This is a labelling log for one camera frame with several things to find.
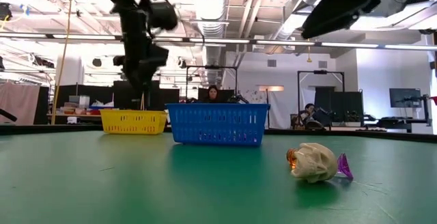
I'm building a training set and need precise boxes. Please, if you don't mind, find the white storage box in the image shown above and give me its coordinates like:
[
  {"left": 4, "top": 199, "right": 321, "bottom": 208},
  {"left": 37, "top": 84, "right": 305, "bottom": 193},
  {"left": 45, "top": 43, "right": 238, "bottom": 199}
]
[{"left": 68, "top": 95, "right": 91, "bottom": 109}]

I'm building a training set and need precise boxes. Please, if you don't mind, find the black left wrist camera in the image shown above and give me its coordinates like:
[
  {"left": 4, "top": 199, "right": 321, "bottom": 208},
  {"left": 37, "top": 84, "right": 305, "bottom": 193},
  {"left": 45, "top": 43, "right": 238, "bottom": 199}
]
[{"left": 148, "top": 0, "right": 179, "bottom": 31}]

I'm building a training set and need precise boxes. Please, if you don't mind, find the yellow plastic basket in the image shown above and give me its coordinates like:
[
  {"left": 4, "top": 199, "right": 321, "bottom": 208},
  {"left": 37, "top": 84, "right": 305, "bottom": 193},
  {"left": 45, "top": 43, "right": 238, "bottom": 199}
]
[{"left": 100, "top": 109, "right": 169, "bottom": 135}]

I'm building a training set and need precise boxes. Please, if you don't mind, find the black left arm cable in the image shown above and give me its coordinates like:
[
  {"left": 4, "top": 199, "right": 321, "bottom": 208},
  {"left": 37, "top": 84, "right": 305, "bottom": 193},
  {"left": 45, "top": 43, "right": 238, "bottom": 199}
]
[{"left": 0, "top": 107, "right": 18, "bottom": 122}]

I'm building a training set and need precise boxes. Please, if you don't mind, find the purple translucent witch hat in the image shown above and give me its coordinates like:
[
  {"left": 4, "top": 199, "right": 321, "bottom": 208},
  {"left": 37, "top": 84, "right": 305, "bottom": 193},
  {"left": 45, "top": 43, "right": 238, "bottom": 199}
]
[{"left": 337, "top": 152, "right": 354, "bottom": 180}]

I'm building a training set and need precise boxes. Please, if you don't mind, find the blue plastic basket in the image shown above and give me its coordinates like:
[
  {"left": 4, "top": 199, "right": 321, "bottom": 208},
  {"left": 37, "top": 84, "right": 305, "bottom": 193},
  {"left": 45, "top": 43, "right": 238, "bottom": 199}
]
[{"left": 165, "top": 102, "right": 271, "bottom": 147}]

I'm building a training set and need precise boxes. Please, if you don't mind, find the dark workstation desk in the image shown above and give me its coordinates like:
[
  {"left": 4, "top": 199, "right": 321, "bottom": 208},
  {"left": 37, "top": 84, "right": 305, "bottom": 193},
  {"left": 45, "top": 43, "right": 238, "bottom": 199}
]
[{"left": 363, "top": 114, "right": 431, "bottom": 132}]

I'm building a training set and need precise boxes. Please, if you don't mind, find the white pillar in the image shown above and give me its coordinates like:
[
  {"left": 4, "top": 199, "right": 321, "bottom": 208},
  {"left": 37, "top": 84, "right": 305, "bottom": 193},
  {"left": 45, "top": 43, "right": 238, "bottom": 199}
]
[{"left": 56, "top": 55, "right": 85, "bottom": 87}]

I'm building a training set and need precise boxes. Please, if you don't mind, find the black partition panel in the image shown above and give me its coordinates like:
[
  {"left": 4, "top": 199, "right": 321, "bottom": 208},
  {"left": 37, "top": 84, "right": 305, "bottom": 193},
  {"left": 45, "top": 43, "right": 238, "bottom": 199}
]
[
  {"left": 113, "top": 79, "right": 160, "bottom": 111},
  {"left": 313, "top": 86, "right": 365, "bottom": 126},
  {"left": 56, "top": 84, "right": 114, "bottom": 109},
  {"left": 158, "top": 87, "right": 181, "bottom": 104}
]

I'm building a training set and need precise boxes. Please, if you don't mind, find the wall television screen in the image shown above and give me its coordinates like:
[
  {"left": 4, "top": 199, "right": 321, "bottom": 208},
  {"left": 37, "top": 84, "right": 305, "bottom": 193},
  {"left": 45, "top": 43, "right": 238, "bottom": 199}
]
[{"left": 389, "top": 87, "right": 423, "bottom": 109}]

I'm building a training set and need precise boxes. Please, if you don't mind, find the person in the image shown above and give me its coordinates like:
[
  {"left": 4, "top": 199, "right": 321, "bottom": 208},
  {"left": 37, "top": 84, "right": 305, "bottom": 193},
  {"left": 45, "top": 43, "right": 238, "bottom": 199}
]
[
  {"left": 295, "top": 102, "right": 325, "bottom": 131},
  {"left": 203, "top": 85, "right": 222, "bottom": 104}
]

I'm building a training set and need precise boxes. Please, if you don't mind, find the green table mat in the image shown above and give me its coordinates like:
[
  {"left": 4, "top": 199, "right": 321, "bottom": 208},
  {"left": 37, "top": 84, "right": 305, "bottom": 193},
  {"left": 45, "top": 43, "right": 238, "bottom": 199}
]
[{"left": 0, "top": 130, "right": 437, "bottom": 224}]

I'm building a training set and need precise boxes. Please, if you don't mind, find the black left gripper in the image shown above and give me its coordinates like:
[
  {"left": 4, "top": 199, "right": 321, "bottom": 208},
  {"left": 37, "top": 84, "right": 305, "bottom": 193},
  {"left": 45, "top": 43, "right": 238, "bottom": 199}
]
[{"left": 113, "top": 42, "right": 171, "bottom": 111}]

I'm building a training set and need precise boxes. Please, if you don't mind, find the yellow power cable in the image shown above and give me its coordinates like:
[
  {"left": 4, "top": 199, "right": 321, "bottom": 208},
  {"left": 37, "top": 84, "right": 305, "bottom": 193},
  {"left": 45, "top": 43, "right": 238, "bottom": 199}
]
[{"left": 51, "top": 0, "right": 75, "bottom": 126}]

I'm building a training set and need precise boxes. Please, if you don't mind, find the orange translucent pumpkin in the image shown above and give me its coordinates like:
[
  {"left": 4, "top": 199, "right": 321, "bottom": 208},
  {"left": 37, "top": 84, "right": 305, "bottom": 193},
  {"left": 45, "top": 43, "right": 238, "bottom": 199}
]
[{"left": 285, "top": 148, "right": 298, "bottom": 170}]

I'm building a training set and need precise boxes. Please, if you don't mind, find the cream plastic skull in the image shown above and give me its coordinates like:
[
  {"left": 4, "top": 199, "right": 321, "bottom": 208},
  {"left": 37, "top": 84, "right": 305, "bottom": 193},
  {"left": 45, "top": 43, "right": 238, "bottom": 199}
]
[{"left": 290, "top": 142, "right": 339, "bottom": 184}]

